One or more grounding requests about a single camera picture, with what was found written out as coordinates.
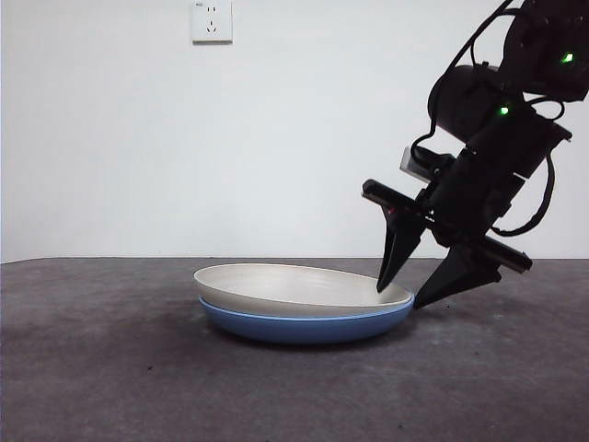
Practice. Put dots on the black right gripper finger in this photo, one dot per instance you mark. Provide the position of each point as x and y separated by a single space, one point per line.
465 276
399 248

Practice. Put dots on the white round plate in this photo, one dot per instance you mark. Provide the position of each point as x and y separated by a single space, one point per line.
294 287

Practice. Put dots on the blue round plate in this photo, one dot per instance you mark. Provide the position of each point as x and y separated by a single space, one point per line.
303 329

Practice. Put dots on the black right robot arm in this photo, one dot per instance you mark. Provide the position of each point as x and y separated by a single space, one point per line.
469 101

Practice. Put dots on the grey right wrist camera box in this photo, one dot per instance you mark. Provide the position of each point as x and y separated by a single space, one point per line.
411 166

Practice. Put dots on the white wall socket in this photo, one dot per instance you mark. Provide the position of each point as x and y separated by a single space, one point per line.
212 23

